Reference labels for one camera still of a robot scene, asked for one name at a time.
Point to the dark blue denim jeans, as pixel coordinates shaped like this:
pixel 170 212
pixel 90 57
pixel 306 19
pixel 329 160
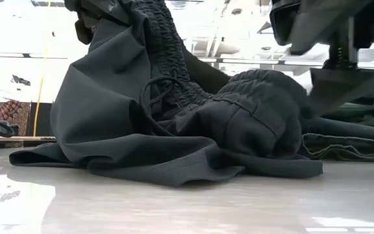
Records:
pixel 352 146

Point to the dark green pants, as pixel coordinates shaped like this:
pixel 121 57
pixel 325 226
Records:
pixel 369 110

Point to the red patterned cloth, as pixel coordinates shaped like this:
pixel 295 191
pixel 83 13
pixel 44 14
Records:
pixel 11 117

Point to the black panel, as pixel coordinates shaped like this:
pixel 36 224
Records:
pixel 42 118

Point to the linear ceiling light strip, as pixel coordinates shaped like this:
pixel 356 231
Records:
pixel 255 60

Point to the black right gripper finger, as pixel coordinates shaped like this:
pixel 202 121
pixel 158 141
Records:
pixel 346 87

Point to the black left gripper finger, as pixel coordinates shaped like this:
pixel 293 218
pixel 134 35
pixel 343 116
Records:
pixel 83 32

